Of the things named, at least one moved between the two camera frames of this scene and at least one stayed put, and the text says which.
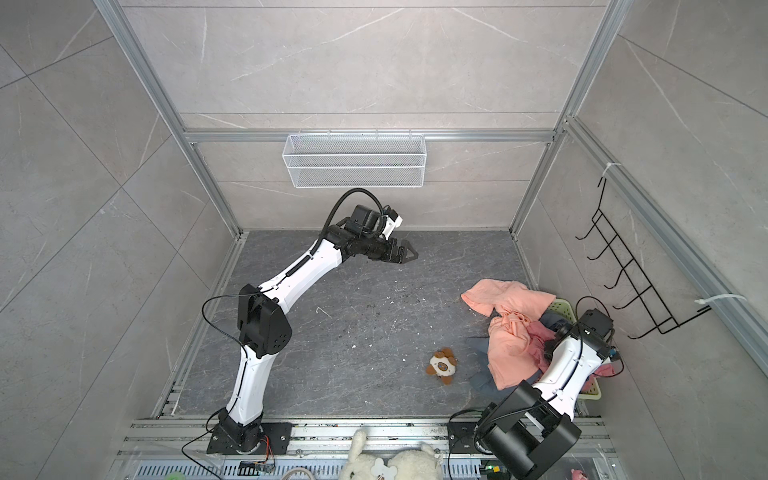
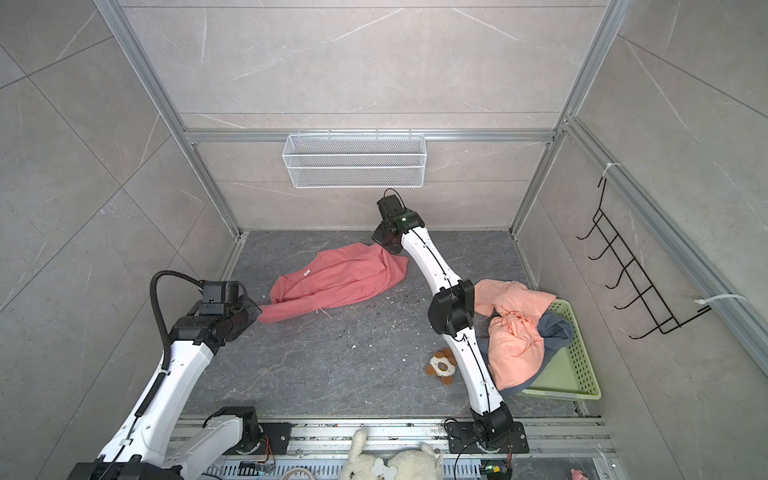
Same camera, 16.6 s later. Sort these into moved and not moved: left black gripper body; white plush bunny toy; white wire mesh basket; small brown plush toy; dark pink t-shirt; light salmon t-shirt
Moved: dark pink t-shirt; left black gripper body
Not moved: light salmon t-shirt; white wire mesh basket; white plush bunny toy; small brown plush toy
